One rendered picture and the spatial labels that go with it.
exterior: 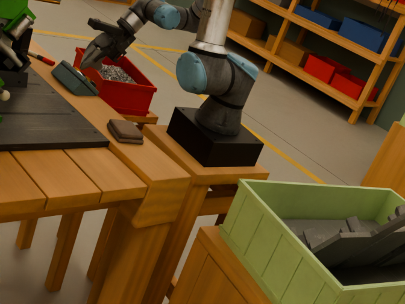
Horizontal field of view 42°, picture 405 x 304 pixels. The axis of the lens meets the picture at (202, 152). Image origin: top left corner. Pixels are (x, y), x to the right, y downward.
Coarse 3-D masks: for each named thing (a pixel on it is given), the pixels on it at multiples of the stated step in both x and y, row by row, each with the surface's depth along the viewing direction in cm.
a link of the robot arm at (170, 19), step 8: (152, 0) 175; (152, 8) 172; (160, 8) 170; (168, 8) 169; (176, 8) 174; (152, 16) 172; (160, 16) 169; (168, 16) 169; (176, 16) 171; (184, 16) 175; (160, 24) 170; (168, 24) 170; (176, 24) 172; (184, 24) 177
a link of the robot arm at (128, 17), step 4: (128, 12) 177; (132, 12) 177; (124, 16) 177; (128, 16) 176; (132, 16) 176; (136, 16) 177; (124, 20) 176; (128, 20) 176; (132, 20) 176; (136, 20) 177; (140, 20) 177; (128, 24) 177; (132, 24) 177; (136, 24) 177; (140, 24) 178; (132, 28) 178; (136, 28) 178; (140, 28) 181; (136, 32) 180
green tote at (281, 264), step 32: (256, 192) 141; (288, 192) 147; (320, 192) 153; (352, 192) 160; (384, 192) 168; (224, 224) 141; (256, 224) 130; (256, 256) 129; (288, 256) 120; (288, 288) 119; (320, 288) 111; (352, 288) 108; (384, 288) 113
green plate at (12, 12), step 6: (0, 0) 149; (6, 0) 150; (12, 0) 151; (18, 0) 152; (24, 0) 153; (0, 6) 149; (6, 6) 150; (12, 6) 151; (18, 6) 153; (24, 6) 154; (0, 12) 150; (6, 12) 151; (12, 12) 152; (18, 12) 153; (6, 18) 151; (12, 18) 152
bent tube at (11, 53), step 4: (0, 40) 148; (0, 44) 148; (4, 44) 149; (0, 48) 149; (4, 48) 149; (8, 48) 150; (4, 52) 150; (8, 52) 151; (12, 52) 151; (4, 56) 151; (8, 56) 151; (12, 56) 152; (16, 56) 153; (12, 60) 152; (16, 60) 153; (20, 60) 154; (16, 64) 153; (20, 64) 154; (16, 68) 155
